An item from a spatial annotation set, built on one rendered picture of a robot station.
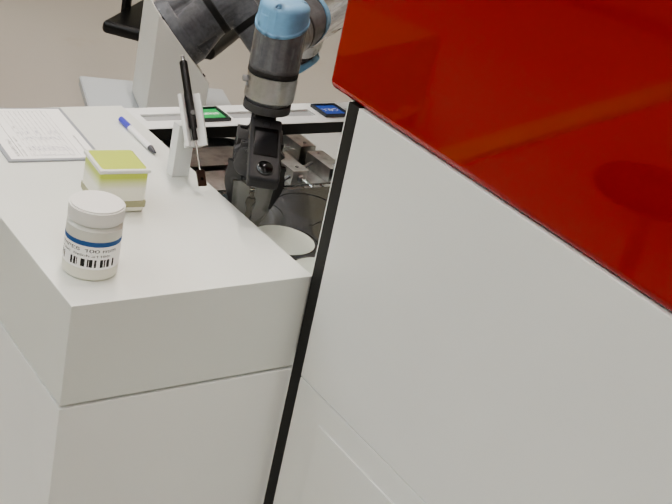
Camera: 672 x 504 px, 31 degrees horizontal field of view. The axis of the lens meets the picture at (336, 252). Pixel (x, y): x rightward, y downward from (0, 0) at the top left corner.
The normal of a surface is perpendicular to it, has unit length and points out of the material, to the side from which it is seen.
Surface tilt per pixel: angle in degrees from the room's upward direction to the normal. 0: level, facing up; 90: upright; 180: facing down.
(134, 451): 90
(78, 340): 90
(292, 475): 90
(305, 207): 0
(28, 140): 0
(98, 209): 0
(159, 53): 90
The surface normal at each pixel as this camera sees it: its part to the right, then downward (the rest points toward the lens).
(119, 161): 0.19, -0.88
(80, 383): 0.54, 0.46
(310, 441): -0.82, 0.09
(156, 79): 0.29, 0.47
